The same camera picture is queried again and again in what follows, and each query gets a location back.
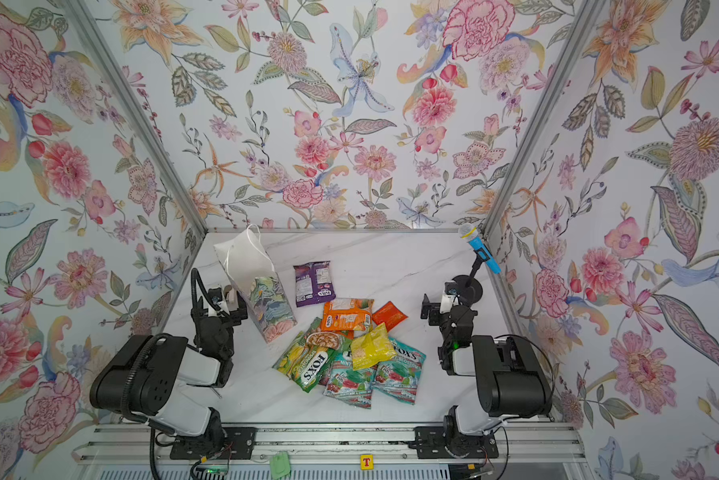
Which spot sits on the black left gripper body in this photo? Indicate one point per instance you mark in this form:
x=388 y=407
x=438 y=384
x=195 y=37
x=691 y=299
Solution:
x=209 y=315

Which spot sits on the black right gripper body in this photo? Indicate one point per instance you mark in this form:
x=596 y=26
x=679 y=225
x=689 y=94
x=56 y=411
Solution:
x=441 y=313

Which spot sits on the small red snack packet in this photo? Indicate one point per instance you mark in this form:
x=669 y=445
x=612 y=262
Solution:
x=388 y=315

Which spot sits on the floral white paper bag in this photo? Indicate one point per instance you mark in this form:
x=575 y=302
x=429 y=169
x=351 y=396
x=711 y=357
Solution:
x=252 y=274

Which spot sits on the yellow snack packet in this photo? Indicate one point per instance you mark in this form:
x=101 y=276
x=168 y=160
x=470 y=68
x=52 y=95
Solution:
x=372 y=348

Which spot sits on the green noodle snack packet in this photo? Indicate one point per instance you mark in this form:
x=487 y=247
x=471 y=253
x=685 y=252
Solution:
x=334 y=340

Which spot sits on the orange snack packet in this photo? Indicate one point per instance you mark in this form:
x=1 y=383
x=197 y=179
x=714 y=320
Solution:
x=347 y=314

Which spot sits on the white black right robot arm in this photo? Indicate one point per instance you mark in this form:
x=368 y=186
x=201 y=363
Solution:
x=509 y=382

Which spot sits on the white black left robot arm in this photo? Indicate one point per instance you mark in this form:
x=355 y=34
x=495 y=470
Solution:
x=142 y=381

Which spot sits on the lime green candy bag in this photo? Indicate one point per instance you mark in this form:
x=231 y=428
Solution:
x=293 y=354

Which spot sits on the green Fox's candy bag right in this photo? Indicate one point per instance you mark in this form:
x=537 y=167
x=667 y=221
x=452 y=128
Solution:
x=399 y=377

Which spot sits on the yellow green Fox's candy bag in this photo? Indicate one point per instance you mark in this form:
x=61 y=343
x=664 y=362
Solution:
x=307 y=371

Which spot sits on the green Fox's candy bag middle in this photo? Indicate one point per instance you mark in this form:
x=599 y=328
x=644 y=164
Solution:
x=349 y=386

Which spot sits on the blue microphone on black stand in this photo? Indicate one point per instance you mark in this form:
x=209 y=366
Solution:
x=467 y=287

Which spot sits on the purple snack packet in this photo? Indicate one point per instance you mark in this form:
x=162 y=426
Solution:
x=313 y=283

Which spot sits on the green tag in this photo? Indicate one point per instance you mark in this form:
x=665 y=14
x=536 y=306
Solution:
x=279 y=466

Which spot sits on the yellow T label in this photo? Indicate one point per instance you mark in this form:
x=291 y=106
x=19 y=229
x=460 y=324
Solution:
x=367 y=462

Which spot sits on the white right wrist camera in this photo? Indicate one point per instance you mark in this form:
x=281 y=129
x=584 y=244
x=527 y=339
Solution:
x=449 y=299

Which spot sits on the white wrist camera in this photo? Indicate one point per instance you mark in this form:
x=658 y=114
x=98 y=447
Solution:
x=449 y=299
x=229 y=299

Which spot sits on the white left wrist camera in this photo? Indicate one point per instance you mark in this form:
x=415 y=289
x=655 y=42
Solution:
x=229 y=299

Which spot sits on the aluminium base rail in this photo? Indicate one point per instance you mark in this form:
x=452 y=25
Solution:
x=399 y=443

